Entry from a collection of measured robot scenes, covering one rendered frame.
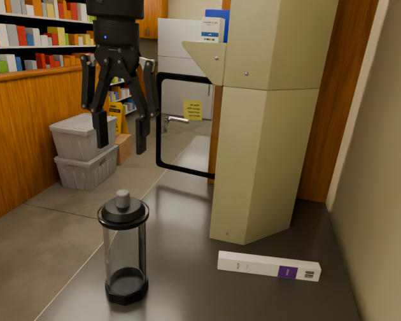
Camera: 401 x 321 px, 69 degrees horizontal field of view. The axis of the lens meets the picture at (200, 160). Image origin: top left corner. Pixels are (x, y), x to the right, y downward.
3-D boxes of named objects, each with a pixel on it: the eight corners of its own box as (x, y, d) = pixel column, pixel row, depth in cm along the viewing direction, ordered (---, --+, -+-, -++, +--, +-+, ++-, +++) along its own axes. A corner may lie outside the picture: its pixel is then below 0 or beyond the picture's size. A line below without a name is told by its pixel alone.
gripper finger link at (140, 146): (142, 114, 56) (146, 115, 56) (142, 149, 58) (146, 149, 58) (135, 118, 53) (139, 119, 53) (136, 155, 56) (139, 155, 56)
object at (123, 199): (151, 211, 67) (151, 186, 65) (133, 235, 59) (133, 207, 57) (115, 204, 69) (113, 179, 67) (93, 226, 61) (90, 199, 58)
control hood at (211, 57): (238, 74, 103) (242, 43, 99) (223, 86, 74) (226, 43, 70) (206, 71, 105) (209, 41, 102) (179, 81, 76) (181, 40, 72)
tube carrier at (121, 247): (156, 274, 75) (156, 202, 67) (137, 308, 66) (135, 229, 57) (118, 265, 77) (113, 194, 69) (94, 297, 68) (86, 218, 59)
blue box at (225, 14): (239, 43, 98) (242, 13, 94) (235, 43, 89) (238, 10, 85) (209, 41, 100) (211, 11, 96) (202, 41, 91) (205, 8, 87)
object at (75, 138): (119, 144, 336) (118, 116, 323) (89, 164, 281) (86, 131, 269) (87, 139, 344) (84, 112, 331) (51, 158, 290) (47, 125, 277)
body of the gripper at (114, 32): (149, 22, 51) (149, 77, 55) (105, 20, 53) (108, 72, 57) (129, 20, 45) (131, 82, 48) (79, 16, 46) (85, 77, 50)
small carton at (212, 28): (223, 42, 82) (225, 19, 80) (218, 42, 77) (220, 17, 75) (205, 41, 83) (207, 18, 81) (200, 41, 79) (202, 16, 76)
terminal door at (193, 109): (221, 181, 118) (232, 79, 103) (155, 165, 128) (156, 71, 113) (222, 180, 119) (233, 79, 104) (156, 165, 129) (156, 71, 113)
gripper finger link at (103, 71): (111, 59, 50) (103, 55, 50) (91, 115, 54) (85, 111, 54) (121, 58, 53) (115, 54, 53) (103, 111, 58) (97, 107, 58)
